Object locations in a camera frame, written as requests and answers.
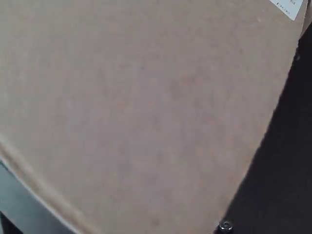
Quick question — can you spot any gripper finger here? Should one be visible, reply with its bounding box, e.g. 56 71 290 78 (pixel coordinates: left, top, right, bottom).
217 220 234 234

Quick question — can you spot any black mat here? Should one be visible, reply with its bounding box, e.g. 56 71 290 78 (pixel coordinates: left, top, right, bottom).
0 0 312 234

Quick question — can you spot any cardboard box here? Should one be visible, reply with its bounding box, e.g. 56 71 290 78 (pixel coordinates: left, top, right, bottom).
0 0 309 234

